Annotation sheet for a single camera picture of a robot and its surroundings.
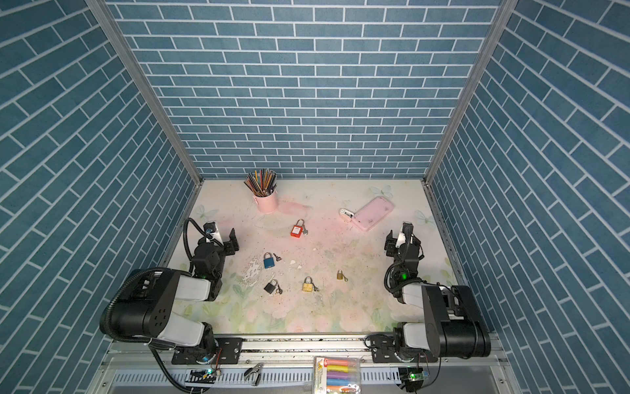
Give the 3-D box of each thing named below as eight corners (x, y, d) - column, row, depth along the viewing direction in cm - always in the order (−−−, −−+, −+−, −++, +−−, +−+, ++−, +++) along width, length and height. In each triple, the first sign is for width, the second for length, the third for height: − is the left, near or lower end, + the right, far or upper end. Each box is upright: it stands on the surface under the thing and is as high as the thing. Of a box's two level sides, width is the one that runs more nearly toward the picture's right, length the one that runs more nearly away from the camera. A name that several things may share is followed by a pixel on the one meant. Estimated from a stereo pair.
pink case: (365, 234, 103) (366, 230, 101) (349, 219, 108) (349, 216, 106) (394, 209, 112) (396, 206, 110) (378, 197, 117) (378, 193, 115)
